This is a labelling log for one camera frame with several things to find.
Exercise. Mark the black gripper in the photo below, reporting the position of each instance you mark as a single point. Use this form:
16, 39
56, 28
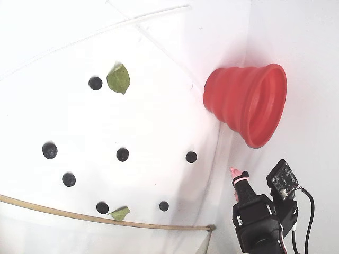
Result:
251, 211

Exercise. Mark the red ribbed collapsible cup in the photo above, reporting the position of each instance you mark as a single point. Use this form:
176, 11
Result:
238, 100

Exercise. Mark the thin wooden stick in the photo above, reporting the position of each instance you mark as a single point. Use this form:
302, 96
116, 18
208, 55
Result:
148, 225

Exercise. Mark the large curled green leaf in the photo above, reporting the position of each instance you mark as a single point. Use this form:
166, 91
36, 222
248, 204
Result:
119, 214

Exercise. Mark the white paper sheet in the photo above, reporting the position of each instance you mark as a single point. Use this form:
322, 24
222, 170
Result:
79, 119

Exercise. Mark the straight white plastic tube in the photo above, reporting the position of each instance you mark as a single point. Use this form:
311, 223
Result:
151, 40

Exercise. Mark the small blueberry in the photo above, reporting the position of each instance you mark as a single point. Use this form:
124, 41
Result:
95, 83

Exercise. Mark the curved white plastic tube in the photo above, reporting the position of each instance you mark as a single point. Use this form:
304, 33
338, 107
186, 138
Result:
159, 13

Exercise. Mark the black camera module with board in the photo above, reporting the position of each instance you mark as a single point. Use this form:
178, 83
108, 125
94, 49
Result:
282, 180

